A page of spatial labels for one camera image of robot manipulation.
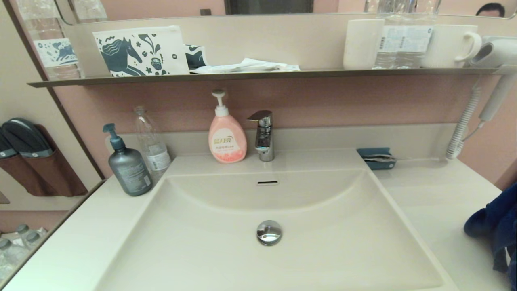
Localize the white handleless cup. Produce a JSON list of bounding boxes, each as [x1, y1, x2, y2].
[[343, 19, 384, 70]]

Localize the empty clear plastic bottle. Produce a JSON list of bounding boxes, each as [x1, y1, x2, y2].
[[133, 106, 171, 181]]

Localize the grey pump bottle teal pump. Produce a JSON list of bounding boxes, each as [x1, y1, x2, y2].
[[103, 123, 153, 197]]

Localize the grey slipper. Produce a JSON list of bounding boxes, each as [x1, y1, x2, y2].
[[0, 129, 18, 159], [0, 118, 53, 158]]

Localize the wall mirror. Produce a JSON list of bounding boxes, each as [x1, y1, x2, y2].
[[53, 0, 517, 19]]

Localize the clear capped water bottle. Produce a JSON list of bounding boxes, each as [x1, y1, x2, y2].
[[25, 231, 46, 253], [15, 224, 32, 247], [0, 238, 29, 283]]

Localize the pink hand soap pump bottle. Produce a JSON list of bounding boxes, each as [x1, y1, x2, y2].
[[208, 90, 247, 164]]

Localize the white mug with handle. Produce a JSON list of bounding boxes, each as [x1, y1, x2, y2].
[[421, 24, 482, 68]]

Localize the white hair dryer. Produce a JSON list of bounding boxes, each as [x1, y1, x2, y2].
[[471, 35, 517, 122]]

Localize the large white horse print pouch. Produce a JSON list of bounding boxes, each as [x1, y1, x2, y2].
[[92, 25, 190, 77]]

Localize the dark blue towel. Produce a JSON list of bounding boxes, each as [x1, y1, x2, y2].
[[464, 183, 517, 291]]

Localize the brown slipper bag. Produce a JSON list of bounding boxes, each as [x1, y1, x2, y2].
[[0, 154, 46, 197], [21, 124, 88, 197]]

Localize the small dark print pouch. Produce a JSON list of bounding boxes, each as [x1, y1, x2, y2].
[[185, 45, 208, 70]]

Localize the white plastic wrapped packets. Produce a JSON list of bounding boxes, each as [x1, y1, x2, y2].
[[189, 58, 301, 74]]

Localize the grey metal wall shelf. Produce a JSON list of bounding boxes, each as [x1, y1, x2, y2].
[[27, 67, 517, 88]]

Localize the chrome sink drain stopper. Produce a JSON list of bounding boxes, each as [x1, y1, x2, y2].
[[256, 220, 283, 246]]

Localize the white coiled dryer cord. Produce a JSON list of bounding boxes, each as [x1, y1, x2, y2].
[[446, 86, 485, 159]]

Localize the chrome faucet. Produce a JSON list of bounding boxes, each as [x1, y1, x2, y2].
[[247, 110, 275, 162]]

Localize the water bottle horse print label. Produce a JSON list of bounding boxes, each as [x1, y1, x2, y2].
[[15, 0, 84, 80]]

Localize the white ceramic sink basin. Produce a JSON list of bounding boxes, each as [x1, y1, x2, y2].
[[94, 167, 443, 291]]

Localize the clear labelled water bottle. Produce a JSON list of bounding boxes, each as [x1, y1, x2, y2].
[[405, 0, 433, 68], [374, 0, 405, 69]]

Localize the blue soap tray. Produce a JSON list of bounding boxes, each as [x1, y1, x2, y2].
[[356, 147, 397, 170]]

